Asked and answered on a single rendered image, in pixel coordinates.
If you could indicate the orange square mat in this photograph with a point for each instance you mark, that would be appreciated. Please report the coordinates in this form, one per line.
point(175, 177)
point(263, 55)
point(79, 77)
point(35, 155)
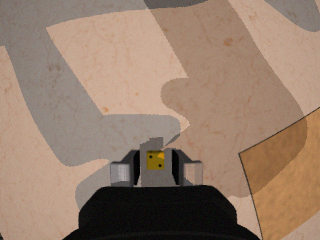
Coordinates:
point(283, 175)

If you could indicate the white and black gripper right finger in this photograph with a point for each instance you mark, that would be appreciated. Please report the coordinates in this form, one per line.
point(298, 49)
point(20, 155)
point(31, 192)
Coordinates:
point(185, 171)

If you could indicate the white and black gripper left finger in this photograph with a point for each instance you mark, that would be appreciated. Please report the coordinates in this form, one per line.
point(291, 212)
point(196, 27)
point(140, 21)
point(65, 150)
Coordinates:
point(125, 173)

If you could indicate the yellow die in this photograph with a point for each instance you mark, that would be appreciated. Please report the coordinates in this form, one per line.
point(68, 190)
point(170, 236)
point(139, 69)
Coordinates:
point(155, 159)

